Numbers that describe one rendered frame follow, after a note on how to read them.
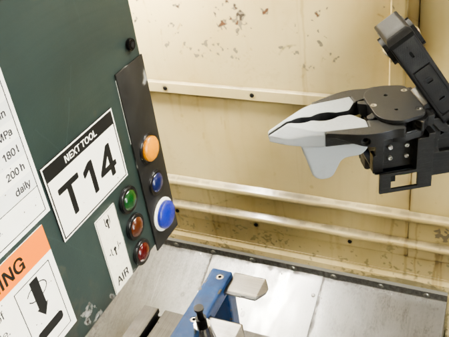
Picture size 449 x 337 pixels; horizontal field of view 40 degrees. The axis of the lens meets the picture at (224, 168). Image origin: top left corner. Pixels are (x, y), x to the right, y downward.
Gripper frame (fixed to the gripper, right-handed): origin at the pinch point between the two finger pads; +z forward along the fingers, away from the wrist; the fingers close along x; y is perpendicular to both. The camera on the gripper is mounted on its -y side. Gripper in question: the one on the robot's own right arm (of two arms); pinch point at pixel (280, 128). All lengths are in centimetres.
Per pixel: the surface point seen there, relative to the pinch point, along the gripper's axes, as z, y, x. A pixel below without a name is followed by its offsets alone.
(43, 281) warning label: 21.5, 1.8, -14.3
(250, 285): 4, 47, 28
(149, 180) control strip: 13.4, 3.2, -0.5
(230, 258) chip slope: 6, 83, 77
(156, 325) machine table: 26, 79, 53
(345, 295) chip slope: -21, 85, 58
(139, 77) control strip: 12.4, -6.8, 1.4
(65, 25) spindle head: 16.4, -14.8, -5.2
